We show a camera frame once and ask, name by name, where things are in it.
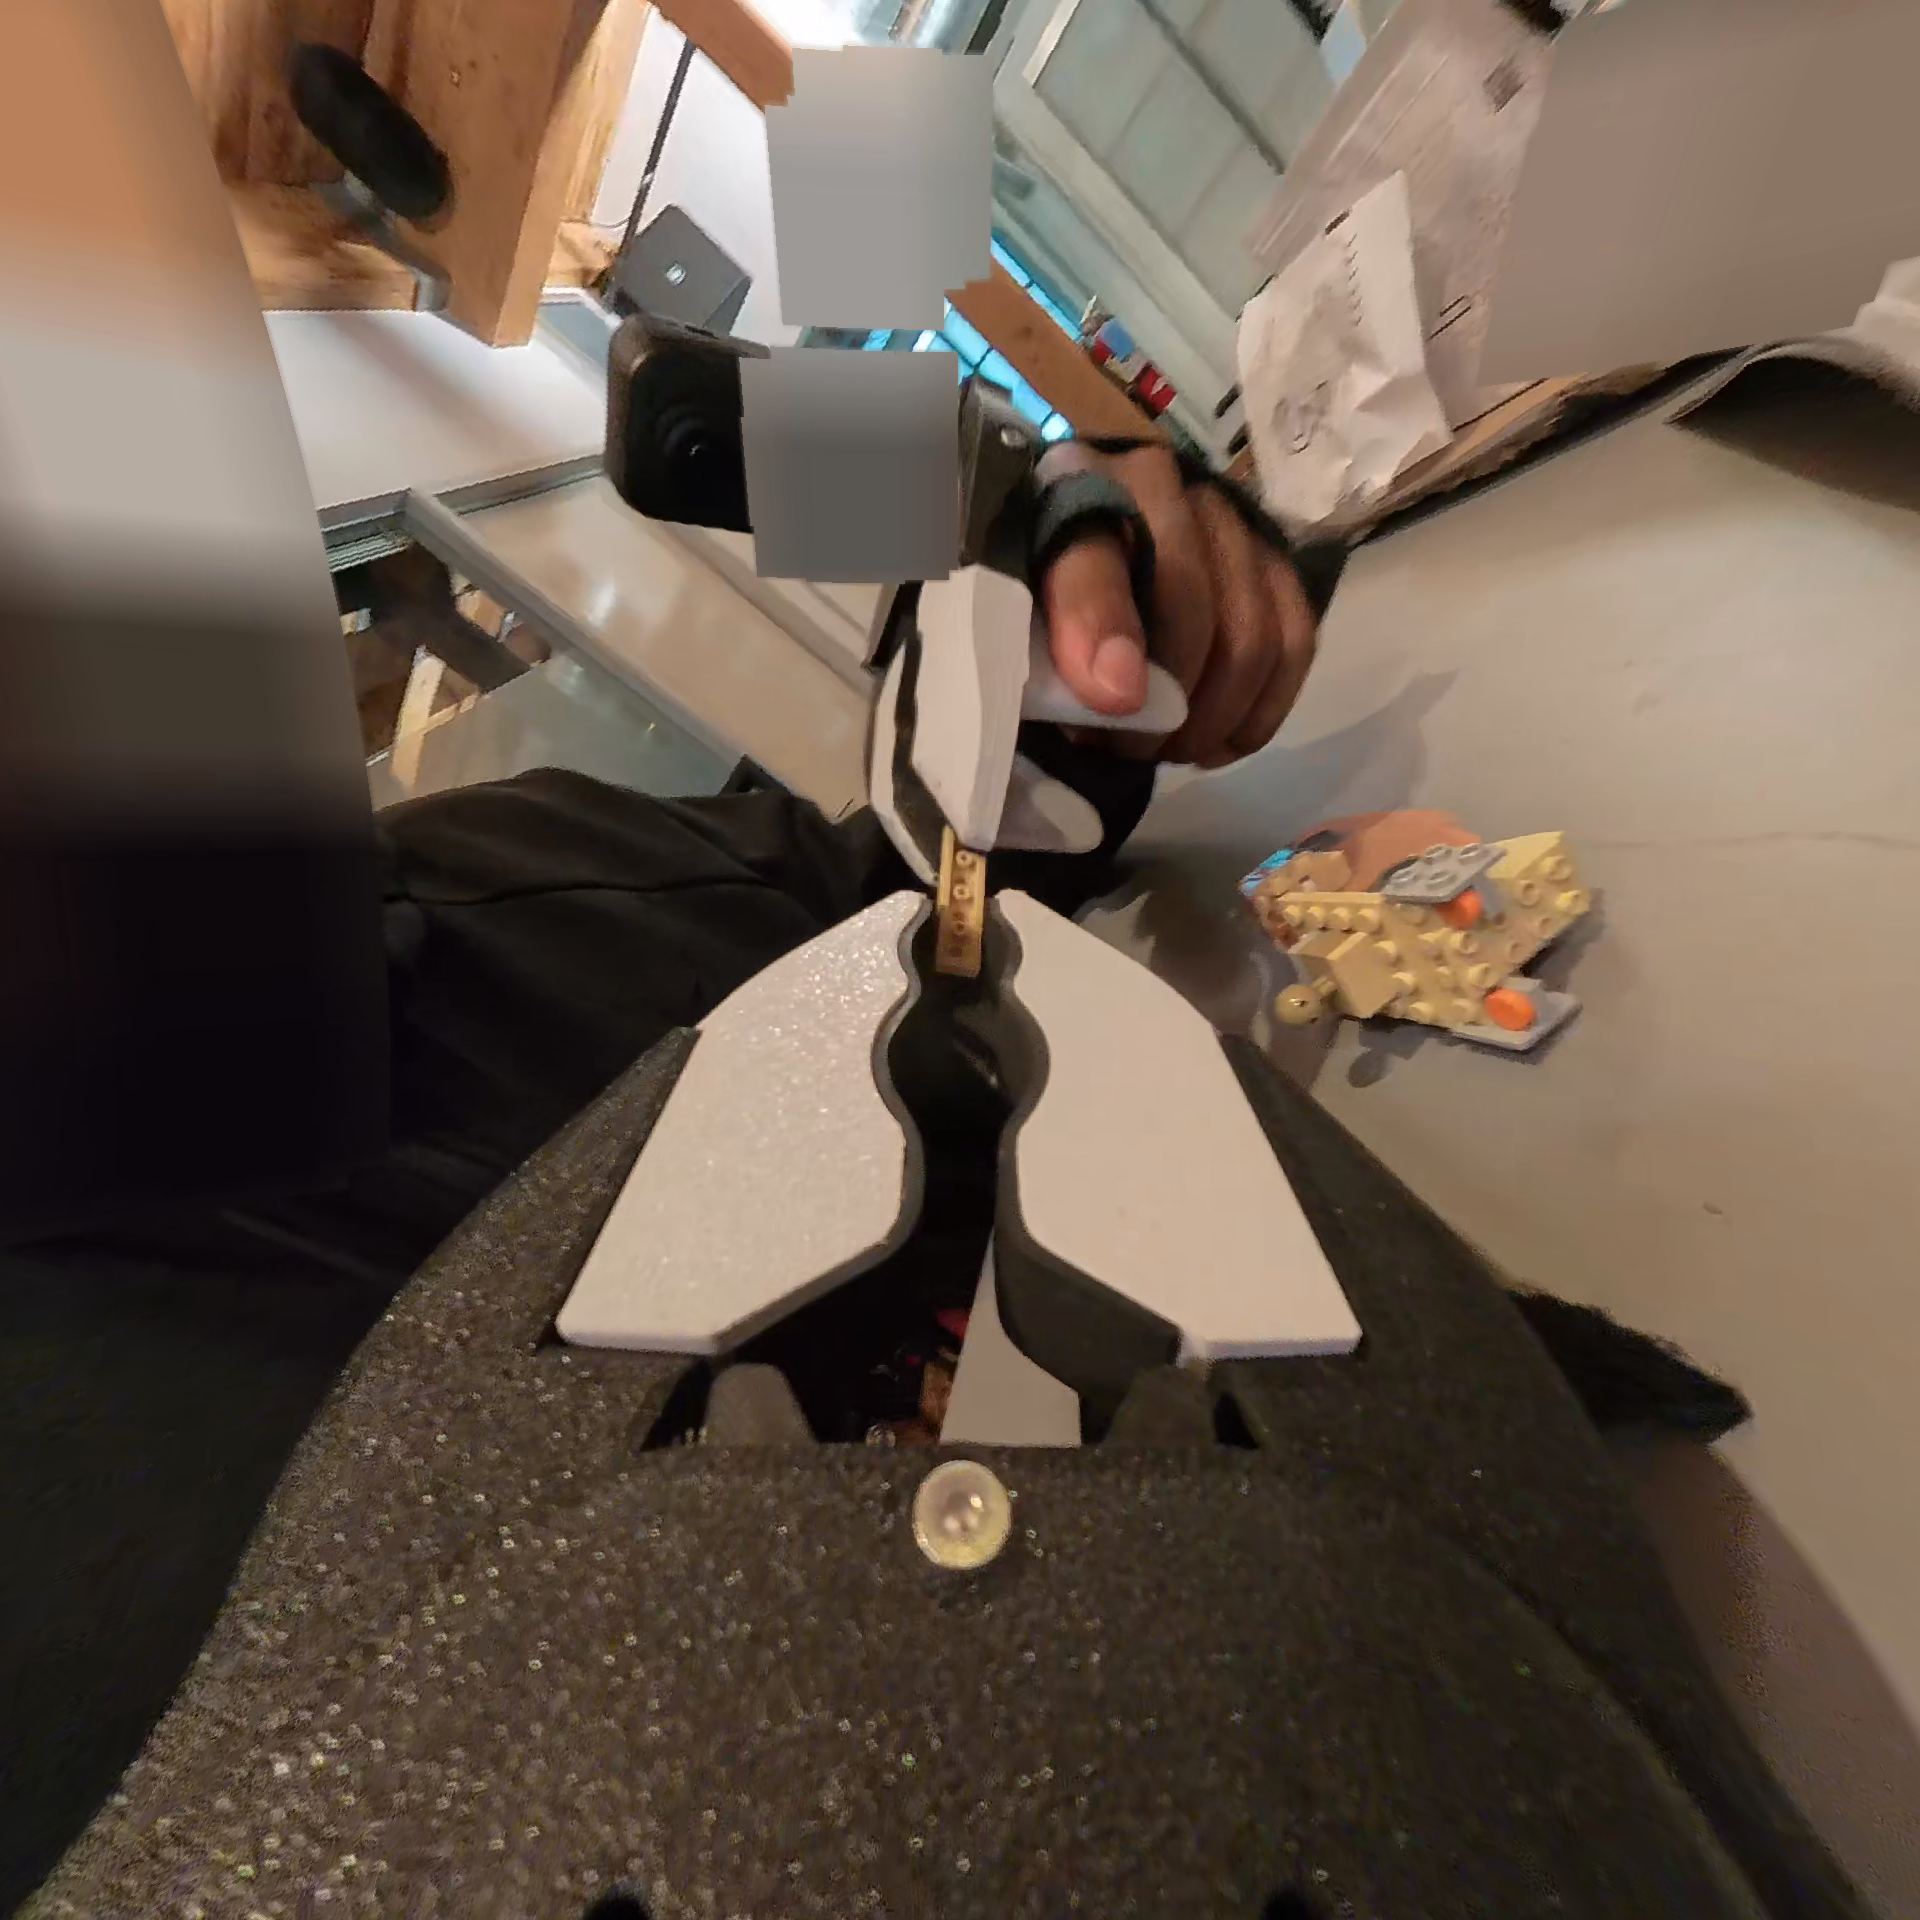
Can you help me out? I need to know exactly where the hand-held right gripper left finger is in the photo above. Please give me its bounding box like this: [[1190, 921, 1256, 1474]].
[[551, 884, 934, 1369]]

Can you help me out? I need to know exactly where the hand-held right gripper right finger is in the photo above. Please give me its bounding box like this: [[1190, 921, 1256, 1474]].
[[992, 884, 1366, 1373]]

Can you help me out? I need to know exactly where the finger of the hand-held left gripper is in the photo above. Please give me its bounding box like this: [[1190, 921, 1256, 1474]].
[[867, 638, 965, 894], [911, 570, 1039, 852]]

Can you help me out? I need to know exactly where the long tan brick plate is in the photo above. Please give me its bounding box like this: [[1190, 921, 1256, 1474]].
[[933, 832, 992, 977]]

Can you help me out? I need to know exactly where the tan and orange brick model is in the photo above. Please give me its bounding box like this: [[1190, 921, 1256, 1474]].
[[1240, 810, 1595, 1052]]

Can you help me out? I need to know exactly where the person's left hand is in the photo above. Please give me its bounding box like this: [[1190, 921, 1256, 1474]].
[[1026, 442, 1320, 771]]

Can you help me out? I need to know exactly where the wooden crate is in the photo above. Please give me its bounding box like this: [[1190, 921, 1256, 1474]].
[[158, 0, 797, 349]]

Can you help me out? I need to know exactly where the person's black-clad torso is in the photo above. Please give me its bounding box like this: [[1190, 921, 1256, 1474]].
[[0, 765, 939, 1920]]

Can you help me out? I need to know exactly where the black caster wheel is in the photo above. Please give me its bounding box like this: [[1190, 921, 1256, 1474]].
[[287, 42, 455, 308]]

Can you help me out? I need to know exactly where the brown cardboard piece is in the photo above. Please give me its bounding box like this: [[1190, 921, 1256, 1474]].
[[1351, 337, 1788, 529]]

